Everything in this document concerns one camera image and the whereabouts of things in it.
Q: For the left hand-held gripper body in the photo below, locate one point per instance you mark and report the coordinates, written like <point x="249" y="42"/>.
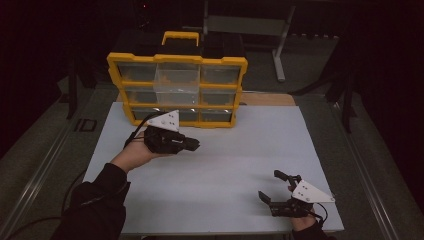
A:
<point x="164" y="135"/>

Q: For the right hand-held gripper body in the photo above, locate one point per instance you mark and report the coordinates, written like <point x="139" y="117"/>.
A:
<point x="305" y="196"/>

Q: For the clear plastic drawer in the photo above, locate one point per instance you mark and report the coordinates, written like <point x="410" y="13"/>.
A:
<point x="176" y="85"/>

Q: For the person's right hand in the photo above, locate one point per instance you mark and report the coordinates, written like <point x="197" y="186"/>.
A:
<point x="303" y="222"/>

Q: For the person's left hand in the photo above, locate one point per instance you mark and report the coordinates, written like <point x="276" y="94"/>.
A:
<point x="136" y="155"/>

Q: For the yellow black drawer organizer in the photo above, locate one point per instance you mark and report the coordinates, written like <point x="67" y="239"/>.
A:
<point x="183" y="96"/>

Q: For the dark stand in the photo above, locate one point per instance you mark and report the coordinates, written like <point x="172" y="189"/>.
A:
<point x="346" y="100"/>

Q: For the grey metal stand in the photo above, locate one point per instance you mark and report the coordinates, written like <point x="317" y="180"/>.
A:
<point x="280" y="50"/>

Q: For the metal floor rail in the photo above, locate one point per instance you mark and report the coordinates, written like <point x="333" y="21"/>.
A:
<point x="36" y="180"/>
<point x="363" y="173"/>

